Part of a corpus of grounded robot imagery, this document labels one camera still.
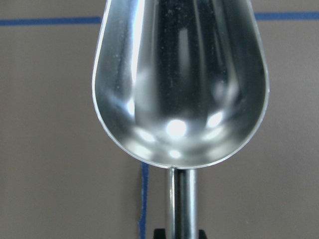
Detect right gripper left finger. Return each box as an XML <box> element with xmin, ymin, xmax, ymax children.
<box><xmin>153</xmin><ymin>225</ymin><xmax>166</xmax><ymax>239</ymax></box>

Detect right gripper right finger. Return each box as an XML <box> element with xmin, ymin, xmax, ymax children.
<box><xmin>197</xmin><ymin>227</ymin><xmax>207</xmax><ymax>239</ymax></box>

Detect stainless steel scoop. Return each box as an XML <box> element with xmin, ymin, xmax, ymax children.
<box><xmin>92</xmin><ymin>0</ymin><xmax>269</xmax><ymax>239</ymax></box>

